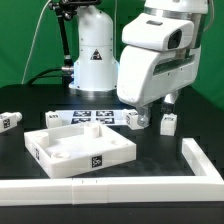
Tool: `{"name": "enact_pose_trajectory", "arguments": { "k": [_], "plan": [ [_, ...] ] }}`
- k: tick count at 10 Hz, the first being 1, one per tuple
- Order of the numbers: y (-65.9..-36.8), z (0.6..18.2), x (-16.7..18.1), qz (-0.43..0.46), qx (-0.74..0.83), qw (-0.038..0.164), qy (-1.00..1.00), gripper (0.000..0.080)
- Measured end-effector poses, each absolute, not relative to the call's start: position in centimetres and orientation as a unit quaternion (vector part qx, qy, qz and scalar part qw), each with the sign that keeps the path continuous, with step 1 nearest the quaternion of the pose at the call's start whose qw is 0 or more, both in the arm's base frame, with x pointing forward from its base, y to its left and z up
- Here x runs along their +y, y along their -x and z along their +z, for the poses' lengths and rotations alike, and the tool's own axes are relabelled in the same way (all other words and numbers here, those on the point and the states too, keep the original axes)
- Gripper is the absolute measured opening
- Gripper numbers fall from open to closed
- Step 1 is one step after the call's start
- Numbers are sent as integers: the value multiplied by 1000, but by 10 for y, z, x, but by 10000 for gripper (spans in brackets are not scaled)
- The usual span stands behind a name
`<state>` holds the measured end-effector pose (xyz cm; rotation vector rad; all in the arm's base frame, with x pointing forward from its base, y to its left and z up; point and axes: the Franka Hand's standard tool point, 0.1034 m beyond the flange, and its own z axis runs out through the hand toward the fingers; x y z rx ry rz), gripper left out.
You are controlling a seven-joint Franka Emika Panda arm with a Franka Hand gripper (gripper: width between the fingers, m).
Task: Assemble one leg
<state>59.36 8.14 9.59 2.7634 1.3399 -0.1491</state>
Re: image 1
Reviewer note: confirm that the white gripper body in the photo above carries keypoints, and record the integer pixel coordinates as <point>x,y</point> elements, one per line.
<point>146,75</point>

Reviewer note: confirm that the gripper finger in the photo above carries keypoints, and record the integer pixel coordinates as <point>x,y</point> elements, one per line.
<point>144,115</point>
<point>168,103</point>

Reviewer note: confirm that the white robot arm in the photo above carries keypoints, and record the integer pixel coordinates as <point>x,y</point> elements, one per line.
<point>96,70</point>

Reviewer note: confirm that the sheet with fiducial markers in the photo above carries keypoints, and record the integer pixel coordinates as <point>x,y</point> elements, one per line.
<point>107,117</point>

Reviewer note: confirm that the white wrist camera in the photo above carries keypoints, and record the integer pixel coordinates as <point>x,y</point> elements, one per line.
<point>158,33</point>

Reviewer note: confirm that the white L-shaped fence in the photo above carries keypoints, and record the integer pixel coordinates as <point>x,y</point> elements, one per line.
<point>205,184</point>

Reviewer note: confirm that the white square tabletop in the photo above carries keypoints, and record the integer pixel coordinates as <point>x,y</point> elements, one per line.
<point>77,149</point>

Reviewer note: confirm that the black camera stand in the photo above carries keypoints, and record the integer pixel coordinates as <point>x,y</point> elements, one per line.
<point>65,10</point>

